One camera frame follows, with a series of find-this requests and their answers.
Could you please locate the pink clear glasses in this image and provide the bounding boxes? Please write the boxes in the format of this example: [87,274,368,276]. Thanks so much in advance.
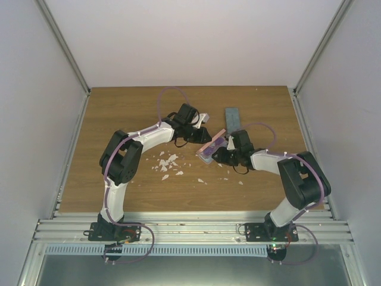
[200,138,224,158]

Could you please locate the pink glasses case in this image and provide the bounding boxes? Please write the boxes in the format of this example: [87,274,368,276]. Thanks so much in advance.
[196,129,227,164]

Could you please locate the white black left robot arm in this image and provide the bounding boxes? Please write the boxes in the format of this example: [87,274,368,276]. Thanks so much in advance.
[91,104,211,241]

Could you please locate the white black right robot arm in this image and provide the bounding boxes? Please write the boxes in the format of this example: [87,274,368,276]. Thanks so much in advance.
[212,130,332,241]

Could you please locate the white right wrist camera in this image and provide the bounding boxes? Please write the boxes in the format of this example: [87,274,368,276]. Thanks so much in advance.
[227,136,236,150]

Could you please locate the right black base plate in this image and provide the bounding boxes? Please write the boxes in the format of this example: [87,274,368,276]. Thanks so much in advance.
[237,223,299,243]

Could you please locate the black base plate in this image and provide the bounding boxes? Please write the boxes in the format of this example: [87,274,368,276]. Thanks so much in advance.
[83,222,141,242]
[237,223,299,243]

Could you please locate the left aluminium corner post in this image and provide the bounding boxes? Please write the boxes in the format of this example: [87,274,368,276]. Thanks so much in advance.
[35,0,91,94]

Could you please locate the aluminium corner post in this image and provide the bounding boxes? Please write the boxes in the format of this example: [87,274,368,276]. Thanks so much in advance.
[35,0,91,94]
[292,0,355,94]

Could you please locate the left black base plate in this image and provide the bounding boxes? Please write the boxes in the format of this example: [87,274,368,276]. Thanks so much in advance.
[83,222,141,242]

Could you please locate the aluminium table edge rail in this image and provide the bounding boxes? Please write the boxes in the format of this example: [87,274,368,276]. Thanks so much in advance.
[33,210,354,245]

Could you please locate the grey slotted cable duct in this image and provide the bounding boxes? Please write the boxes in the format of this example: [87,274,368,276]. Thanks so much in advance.
[45,244,267,257]

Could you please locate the right aluminium corner post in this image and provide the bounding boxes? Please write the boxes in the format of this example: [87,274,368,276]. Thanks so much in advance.
[292,0,355,94]

